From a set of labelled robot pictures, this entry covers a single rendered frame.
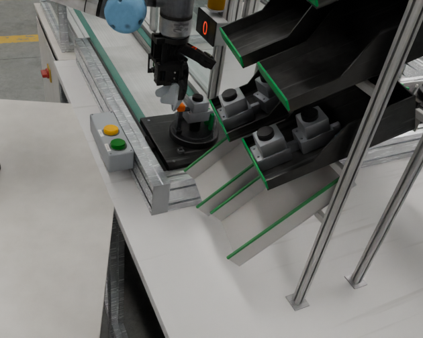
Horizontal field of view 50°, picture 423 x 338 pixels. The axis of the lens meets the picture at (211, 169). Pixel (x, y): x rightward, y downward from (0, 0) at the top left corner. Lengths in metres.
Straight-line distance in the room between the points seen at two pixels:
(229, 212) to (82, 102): 0.81
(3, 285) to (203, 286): 0.42
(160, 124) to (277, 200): 0.51
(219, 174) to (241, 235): 0.17
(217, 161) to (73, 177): 0.43
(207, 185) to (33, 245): 0.43
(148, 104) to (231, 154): 0.52
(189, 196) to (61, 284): 0.38
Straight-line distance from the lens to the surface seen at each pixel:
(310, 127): 0.81
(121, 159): 1.23
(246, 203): 0.99
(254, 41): 0.88
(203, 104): 1.22
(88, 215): 1.19
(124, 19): 0.92
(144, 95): 1.57
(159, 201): 1.16
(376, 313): 1.13
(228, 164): 1.06
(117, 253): 1.49
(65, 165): 1.35
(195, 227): 1.17
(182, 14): 1.06
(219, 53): 1.41
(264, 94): 0.92
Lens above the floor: 1.69
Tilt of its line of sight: 38 degrees down
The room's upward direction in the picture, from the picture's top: 9 degrees clockwise
